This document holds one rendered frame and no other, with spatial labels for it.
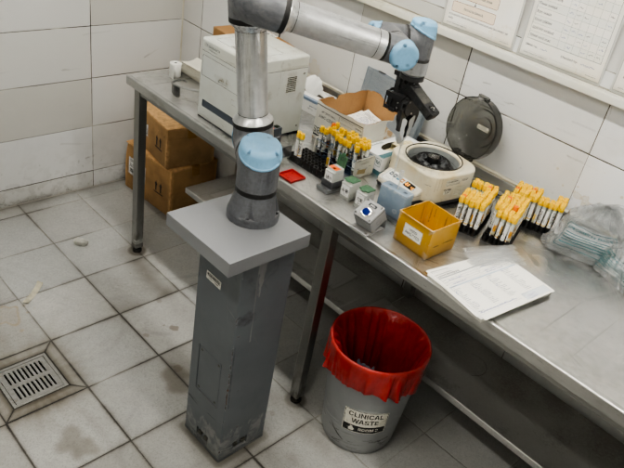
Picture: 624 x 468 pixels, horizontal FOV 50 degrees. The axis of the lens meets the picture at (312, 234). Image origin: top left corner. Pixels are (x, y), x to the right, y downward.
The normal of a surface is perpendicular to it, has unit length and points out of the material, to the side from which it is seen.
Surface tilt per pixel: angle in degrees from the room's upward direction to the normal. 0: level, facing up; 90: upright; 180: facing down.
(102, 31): 90
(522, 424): 0
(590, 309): 0
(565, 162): 90
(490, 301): 1
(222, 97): 90
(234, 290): 90
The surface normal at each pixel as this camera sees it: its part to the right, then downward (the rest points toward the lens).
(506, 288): 0.16, -0.83
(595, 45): -0.71, 0.35
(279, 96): 0.68, 0.48
